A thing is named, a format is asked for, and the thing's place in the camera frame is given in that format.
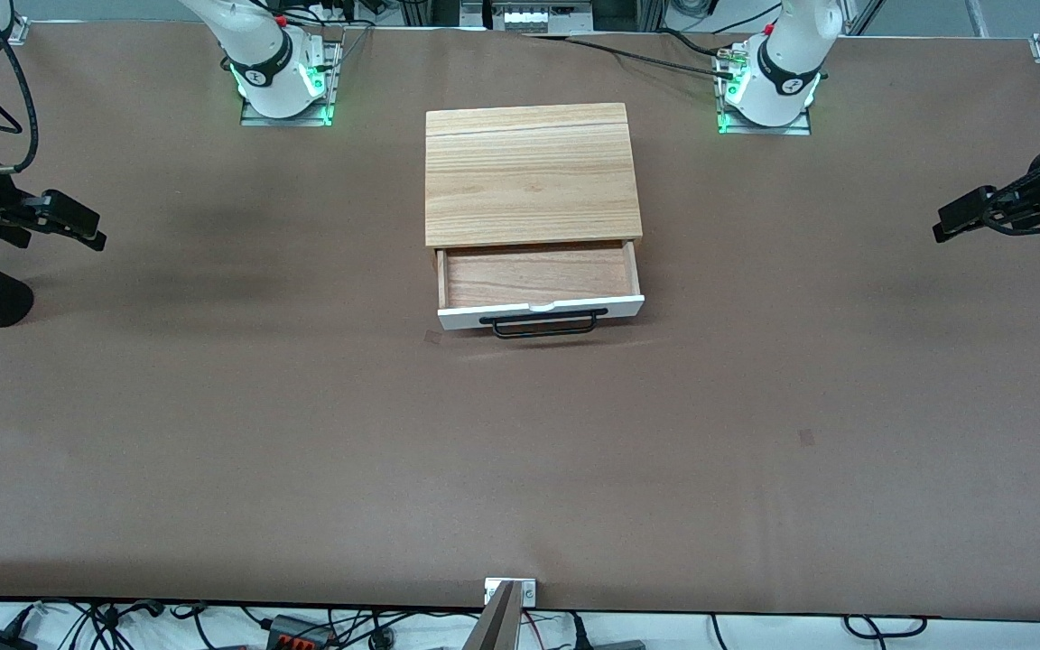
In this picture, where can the wooden drawer cabinet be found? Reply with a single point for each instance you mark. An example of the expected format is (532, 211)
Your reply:
(529, 171)

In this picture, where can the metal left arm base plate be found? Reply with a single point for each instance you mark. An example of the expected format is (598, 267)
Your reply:
(800, 129)

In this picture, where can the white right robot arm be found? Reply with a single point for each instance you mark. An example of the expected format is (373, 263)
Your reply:
(272, 77)

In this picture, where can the white power strip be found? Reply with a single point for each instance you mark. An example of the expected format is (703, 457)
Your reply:
(529, 16)

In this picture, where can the aluminium camera post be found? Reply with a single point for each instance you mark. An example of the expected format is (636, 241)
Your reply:
(497, 627)

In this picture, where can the black and orange connector box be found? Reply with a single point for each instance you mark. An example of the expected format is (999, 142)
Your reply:
(299, 632)

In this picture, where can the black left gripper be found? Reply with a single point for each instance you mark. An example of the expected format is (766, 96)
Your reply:
(1037, 188)

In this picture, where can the silver mounting bracket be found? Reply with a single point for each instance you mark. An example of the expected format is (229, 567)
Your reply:
(529, 593)

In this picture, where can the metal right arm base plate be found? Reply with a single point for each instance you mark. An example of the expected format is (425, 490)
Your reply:
(254, 120)

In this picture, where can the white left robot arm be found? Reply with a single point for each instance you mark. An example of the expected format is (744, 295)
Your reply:
(782, 81)

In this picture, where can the aluminium frame profile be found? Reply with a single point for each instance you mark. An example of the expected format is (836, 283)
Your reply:
(416, 11)
(978, 16)
(657, 13)

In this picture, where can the brown table mat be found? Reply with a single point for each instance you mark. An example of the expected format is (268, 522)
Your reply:
(520, 451)

